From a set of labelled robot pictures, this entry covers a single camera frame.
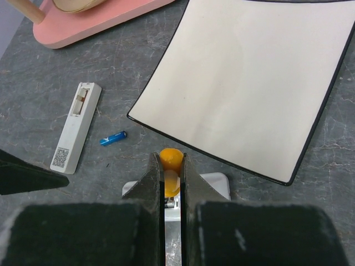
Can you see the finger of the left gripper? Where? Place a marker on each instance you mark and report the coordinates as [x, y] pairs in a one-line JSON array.
[[18, 176]]

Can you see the white square plate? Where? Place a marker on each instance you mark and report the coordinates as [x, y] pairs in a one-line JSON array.
[[245, 82]]

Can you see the orange handled screwdriver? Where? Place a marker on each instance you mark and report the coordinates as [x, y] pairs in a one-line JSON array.
[[171, 160]]

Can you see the blue battery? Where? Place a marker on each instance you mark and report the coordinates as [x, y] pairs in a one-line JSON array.
[[113, 138]]

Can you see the wide white remote control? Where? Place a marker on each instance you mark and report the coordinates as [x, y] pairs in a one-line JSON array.
[[213, 184]]

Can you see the slim white remote control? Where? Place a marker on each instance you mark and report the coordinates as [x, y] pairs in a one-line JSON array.
[[75, 130]]

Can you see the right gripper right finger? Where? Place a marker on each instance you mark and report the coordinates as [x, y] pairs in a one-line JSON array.
[[217, 231]]

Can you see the pink three-tier shelf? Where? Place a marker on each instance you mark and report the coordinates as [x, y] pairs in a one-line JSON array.
[[56, 29]]

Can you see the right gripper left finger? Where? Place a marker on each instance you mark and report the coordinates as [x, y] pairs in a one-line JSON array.
[[124, 233]]

